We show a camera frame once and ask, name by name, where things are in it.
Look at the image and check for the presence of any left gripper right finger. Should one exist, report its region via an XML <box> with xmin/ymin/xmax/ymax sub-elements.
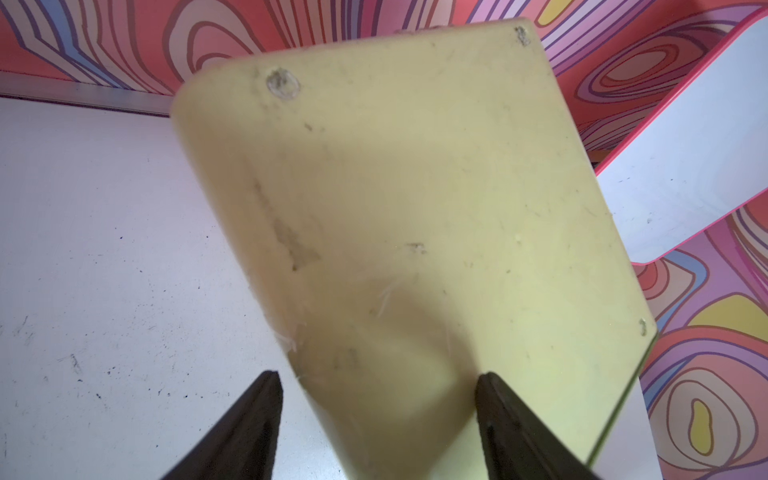
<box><xmin>475</xmin><ymin>372</ymin><xmax>597</xmax><ymax>480</ymax></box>

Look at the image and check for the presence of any yellow green drawer cabinet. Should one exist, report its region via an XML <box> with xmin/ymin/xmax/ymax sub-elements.
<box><xmin>170</xmin><ymin>18</ymin><xmax>656</xmax><ymax>479</ymax></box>

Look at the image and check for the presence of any pink framed whiteboard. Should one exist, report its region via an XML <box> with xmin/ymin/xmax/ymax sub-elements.
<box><xmin>596</xmin><ymin>9</ymin><xmax>767</xmax><ymax>264</ymax></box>

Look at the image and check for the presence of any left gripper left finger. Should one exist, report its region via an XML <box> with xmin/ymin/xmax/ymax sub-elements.
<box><xmin>165</xmin><ymin>370</ymin><xmax>283</xmax><ymax>480</ymax></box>

